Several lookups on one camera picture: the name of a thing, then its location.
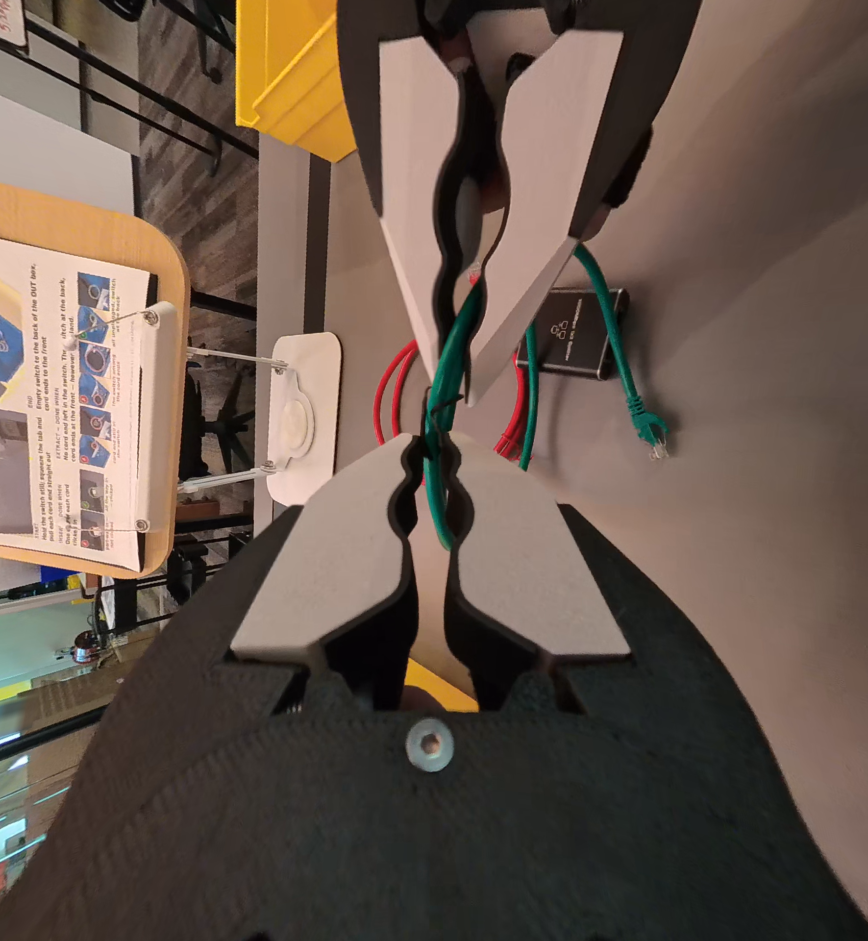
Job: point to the printed instruction sheet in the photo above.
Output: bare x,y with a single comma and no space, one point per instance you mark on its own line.
51,294

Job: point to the wooden document board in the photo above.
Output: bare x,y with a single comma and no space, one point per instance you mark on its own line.
162,242

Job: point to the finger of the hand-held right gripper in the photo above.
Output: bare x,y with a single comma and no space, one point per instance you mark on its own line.
412,184
551,184

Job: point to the black ethernet adapter box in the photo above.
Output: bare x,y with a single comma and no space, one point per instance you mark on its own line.
573,338

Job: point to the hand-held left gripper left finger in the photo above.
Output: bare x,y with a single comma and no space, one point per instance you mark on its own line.
331,566

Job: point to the black twist tie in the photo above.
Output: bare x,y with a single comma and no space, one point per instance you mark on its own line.
441,412

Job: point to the white partition panel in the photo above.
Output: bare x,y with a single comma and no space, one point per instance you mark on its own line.
37,147

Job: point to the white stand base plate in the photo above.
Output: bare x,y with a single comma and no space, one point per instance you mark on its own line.
305,412

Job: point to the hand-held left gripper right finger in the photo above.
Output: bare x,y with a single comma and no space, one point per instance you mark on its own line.
537,566

